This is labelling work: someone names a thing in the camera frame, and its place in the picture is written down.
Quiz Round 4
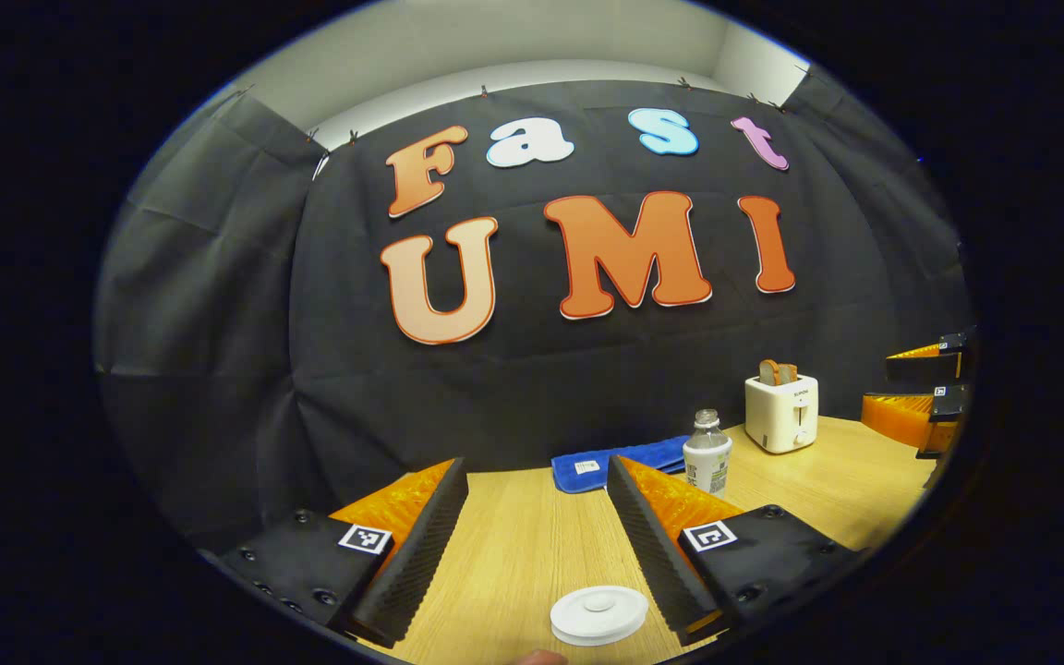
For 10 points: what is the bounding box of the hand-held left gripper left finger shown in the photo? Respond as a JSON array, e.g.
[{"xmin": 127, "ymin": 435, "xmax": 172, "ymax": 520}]
[{"xmin": 218, "ymin": 457, "xmax": 470, "ymax": 649}]

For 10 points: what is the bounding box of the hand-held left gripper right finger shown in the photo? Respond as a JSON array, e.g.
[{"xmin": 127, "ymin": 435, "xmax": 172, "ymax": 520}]
[{"xmin": 606, "ymin": 454, "xmax": 870, "ymax": 647}]

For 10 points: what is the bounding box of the white teacup lid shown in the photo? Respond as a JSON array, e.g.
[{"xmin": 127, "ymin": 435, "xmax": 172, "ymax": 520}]
[{"xmin": 550, "ymin": 585, "xmax": 650, "ymax": 640}]

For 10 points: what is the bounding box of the clear water bottle white label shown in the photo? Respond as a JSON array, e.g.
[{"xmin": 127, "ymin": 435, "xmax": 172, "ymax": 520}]
[{"xmin": 683, "ymin": 409, "xmax": 734, "ymax": 500}]

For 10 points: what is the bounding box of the blue towel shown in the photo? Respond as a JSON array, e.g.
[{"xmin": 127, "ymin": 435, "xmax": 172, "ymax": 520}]
[{"xmin": 550, "ymin": 436, "xmax": 692, "ymax": 495}]

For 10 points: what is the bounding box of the white toaster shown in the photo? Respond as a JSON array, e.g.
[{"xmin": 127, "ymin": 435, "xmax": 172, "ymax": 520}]
[{"xmin": 744, "ymin": 373, "xmax": 820, "ymax": 454}]

